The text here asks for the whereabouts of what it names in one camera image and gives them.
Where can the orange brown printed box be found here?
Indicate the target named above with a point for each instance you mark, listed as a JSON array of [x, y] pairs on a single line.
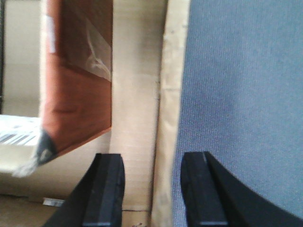
[[76, 74]]

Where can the brown corrugated cardboard box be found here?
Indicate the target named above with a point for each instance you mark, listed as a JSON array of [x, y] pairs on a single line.
[[147, 58]]

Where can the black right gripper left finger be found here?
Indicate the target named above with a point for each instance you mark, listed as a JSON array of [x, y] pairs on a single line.
[[97, 199]]

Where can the white barcode label box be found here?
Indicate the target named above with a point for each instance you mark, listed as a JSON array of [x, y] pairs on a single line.
[[19, 136]]

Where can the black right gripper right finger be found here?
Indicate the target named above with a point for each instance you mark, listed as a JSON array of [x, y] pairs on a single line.
[[213, 197]]

